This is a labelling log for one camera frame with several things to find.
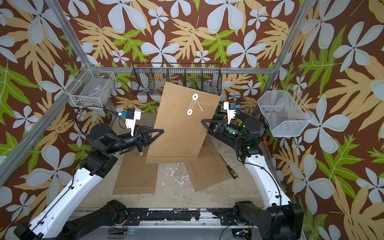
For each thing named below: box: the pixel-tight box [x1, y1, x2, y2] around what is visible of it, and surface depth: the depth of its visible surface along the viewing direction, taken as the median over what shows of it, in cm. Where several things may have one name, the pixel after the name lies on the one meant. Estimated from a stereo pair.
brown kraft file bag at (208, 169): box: [185, 134, 233, 192], surface depth 91 cm
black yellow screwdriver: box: [218, 153, 238, 180], surface depth 90 cm
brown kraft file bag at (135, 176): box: [112, 146, 159, 195], surface depth 88 cm
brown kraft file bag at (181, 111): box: [145, 81, 222, 164], surface depth 55 cm
